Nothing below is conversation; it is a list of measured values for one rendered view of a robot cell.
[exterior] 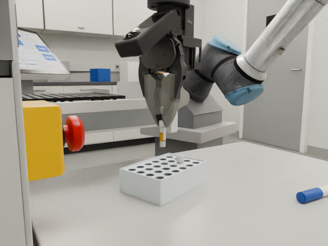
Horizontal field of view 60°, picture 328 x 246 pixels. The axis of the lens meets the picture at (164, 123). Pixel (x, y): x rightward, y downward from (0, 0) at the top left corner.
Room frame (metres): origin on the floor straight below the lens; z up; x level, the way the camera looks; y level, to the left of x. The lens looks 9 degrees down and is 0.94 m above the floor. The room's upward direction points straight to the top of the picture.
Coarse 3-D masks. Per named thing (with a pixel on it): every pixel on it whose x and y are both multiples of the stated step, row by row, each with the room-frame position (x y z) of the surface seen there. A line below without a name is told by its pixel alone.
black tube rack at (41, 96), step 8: (24, 96) 0.58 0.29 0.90; (32, 96) 0.59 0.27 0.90; (40, 96) 0.59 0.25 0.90; (48, 96) 0.59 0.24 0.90; (56, 96) 0.58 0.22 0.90; (64, 96) 0.58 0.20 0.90; (72, 96) 0.59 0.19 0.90; (80, 96) 0.58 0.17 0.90; (88, 96) 0.58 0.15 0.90; (96, 96) 0.59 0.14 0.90; (104, 96) 0.59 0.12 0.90; (112, 96) 0.59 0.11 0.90
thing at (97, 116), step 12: (72, 108) 0.51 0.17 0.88; (84, 108) 0.52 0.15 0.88; (96, 108) 0.54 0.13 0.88; (108, 108) 0.55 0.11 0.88; (120, 108) 0.56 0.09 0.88; (132, 108) 0.58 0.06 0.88; (144, 108) 0.59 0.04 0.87; (84, 120) 0.52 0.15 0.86; (96, 120) 0.53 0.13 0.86; (108, 120) 0.55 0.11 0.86; (120, 120) 0.56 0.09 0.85; (132, 120) 0.57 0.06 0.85; (144, 120) 0.59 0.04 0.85; (84, 132) 0.52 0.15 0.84; (96, 132) 0.54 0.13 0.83
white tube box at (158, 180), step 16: (160, 160) 0.48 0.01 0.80; (176, 160) 0.48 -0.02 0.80; (192, 160) 0.48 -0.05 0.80; (128, 176) 0.41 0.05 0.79; (144, 176) 0.39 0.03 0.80; (160, 176) 0.40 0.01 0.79; (176, 176) 0.40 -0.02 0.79; (192, 176) 0.43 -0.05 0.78; (128, 192) 0.41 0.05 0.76; (144, 192) 0.39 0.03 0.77; (160, 192) 0.37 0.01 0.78; (176, 192) 0.40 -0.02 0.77
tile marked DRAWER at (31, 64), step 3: (24, 60) 1.32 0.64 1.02; (27, 60) 1.35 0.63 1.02; (27, 63) 1.32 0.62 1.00; (30, 63) 1.34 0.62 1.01; (33, 63) 1.37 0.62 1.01; (36, 63) 1.39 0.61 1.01; (30, 66) 1.32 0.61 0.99; (33, 66) 1.35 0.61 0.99; (36, 66) 1.37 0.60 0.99; (39, 66) 1.39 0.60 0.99
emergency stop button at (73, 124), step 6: (66, 120) 0.31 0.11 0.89; (72, 120) 0.30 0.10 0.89; (78, 120) 0.30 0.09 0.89; (66, 126) 0.30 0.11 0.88; (72, 126) 0.30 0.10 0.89; (78, 126) 0.30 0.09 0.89; (66, 132) 0.30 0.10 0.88; (72, 132) 0.30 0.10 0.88; (78, 132) 0.30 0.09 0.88; (66, 138) 0.30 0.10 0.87; (72, 138) 0.30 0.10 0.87; (78, 138) 0.29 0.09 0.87; (84, 138) 0.30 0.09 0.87; (72, 144) 0.30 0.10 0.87; (78, 144) 0.30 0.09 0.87; (72, 150) 0.30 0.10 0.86; (78, 150) 0.31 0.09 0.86
